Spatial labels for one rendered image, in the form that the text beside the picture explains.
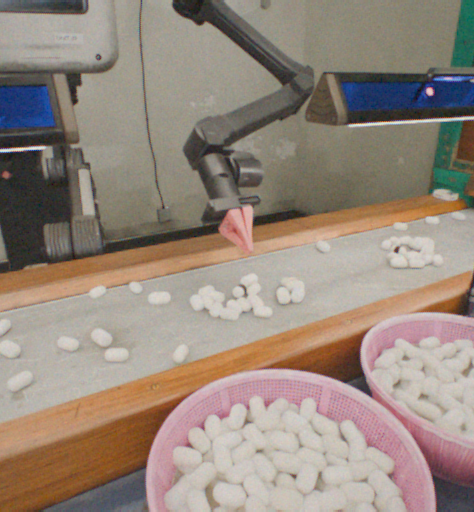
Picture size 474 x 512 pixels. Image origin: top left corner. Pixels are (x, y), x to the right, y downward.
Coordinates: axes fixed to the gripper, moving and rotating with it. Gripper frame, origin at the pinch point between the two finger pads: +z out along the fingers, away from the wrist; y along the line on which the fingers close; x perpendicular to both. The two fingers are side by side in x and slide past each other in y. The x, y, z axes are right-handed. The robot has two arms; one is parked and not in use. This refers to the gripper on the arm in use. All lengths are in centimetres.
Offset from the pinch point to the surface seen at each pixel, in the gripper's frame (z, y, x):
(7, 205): -130, -39, 156
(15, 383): 11.8, -38.8, -0.1
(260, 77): -176, 127, 109
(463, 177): -15, 86, 11
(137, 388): 18.3, -25.8, -6.8
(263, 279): 2.9, 5.4, 8.7
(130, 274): -6.9, -17.4, 15.2
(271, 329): 15.0, -2.7, -1.0
